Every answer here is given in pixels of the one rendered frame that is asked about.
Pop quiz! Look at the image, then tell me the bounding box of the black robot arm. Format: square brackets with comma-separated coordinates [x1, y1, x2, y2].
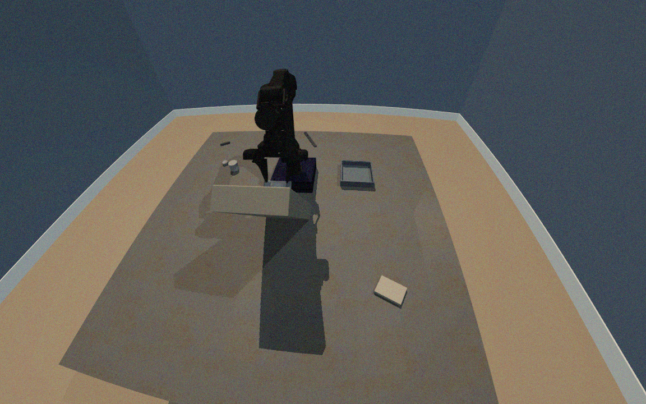
[255, 68, 300, 158]

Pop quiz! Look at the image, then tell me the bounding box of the tan rectangular block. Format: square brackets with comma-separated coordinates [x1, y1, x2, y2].
[374, 276, 407, 306]

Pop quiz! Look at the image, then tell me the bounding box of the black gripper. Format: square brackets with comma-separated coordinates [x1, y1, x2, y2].
[243, 130, 308, 183]

